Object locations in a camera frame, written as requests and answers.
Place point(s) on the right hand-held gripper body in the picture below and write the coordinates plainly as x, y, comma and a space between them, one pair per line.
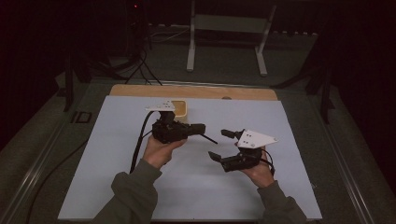
249, 152

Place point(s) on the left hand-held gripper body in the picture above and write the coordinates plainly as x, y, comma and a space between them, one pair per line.
168, 130

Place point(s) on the thin black brush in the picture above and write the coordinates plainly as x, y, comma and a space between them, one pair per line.
209, 139

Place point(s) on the cream plastic container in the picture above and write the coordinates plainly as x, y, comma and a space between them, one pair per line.
181, 109

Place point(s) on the person's left hand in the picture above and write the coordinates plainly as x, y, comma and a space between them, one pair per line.
160, 152

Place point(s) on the person's right hand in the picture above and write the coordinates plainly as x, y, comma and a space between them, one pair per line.
260, 175

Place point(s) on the wooden board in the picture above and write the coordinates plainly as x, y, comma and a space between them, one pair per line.
202, 92

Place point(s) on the white table mat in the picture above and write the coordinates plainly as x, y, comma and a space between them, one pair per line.
193, 186

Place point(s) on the black tripod stand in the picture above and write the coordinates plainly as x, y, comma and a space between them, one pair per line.
325, 93
69, 90

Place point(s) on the grey metal stand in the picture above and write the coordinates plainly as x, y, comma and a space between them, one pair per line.
230, 23

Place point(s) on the aluminium frame rail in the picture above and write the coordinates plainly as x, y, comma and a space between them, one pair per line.
348, 174
29, 180

